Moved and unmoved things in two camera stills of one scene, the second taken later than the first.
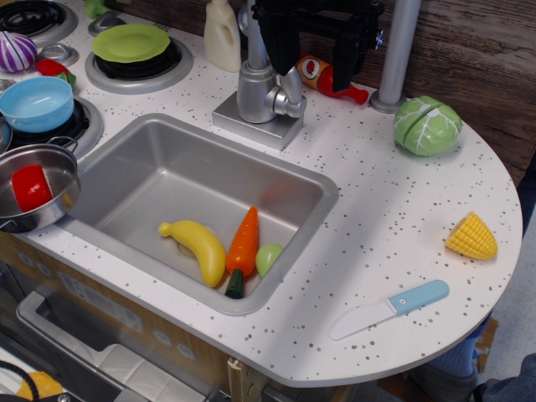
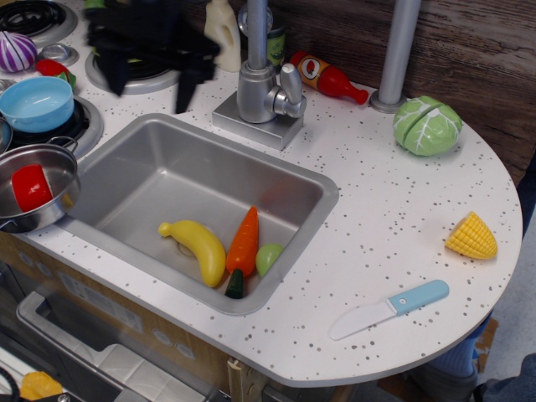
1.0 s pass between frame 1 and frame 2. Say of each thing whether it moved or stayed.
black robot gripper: moved
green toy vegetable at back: stayed
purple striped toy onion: stayed
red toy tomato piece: stayed
